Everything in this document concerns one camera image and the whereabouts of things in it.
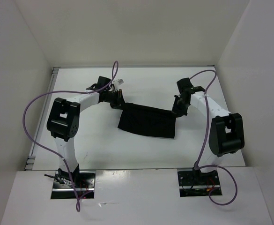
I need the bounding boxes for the aluminium table edge rail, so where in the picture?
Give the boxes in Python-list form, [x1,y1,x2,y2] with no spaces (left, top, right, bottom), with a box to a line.
[24,67,60,171]

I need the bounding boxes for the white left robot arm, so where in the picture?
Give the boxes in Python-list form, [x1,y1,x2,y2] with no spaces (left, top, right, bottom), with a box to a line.
[46,89,125,188]

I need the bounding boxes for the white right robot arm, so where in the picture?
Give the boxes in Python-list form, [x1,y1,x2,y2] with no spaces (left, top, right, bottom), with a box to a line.
[172,91,244,184]

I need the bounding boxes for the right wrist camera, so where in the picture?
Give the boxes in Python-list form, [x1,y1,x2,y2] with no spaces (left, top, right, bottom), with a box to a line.
[177,78,193,94]

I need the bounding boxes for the white cable connector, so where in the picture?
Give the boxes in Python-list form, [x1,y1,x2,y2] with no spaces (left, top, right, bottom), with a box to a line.
[112,79,124,89]

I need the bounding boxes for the metal base plate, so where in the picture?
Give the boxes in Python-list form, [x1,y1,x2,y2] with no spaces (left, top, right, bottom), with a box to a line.
[49,170,96,200]
[177,169,222,197]

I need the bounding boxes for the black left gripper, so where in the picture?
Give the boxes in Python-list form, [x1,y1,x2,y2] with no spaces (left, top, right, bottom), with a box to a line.
[104,89,128,110]

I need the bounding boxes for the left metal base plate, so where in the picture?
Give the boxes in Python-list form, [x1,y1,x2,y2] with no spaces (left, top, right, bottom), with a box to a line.
[49,170,96,200]

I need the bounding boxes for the black skirt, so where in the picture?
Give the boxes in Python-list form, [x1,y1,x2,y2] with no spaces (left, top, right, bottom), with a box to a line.
[118,103,176,139]

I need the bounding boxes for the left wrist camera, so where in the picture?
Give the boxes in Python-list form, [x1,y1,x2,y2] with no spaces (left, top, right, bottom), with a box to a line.
[86,76,111,91]

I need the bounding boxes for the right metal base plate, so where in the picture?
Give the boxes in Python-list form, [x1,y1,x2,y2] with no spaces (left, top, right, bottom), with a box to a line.
[177,169,222,197]

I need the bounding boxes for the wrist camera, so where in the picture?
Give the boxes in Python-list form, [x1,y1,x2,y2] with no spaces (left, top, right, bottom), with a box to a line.
[86,76,111,91]
[177,78,193,94]

